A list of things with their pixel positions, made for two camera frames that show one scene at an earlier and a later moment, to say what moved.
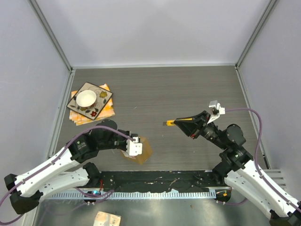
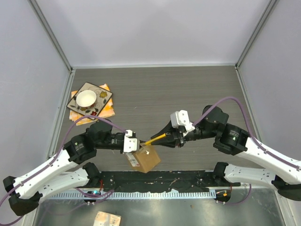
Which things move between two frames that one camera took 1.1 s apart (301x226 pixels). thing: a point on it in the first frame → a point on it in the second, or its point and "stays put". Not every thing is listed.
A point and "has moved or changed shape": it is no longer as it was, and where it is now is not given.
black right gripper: x=190 y=126 → x=177 y=139
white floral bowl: x=85 y=99 stays put
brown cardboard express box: x=140 y=158 has moved or changed shape
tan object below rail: x=105 y=219 stays put
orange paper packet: x=107 y=111 stays put
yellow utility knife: x=170 y=123 has moved or changed shape
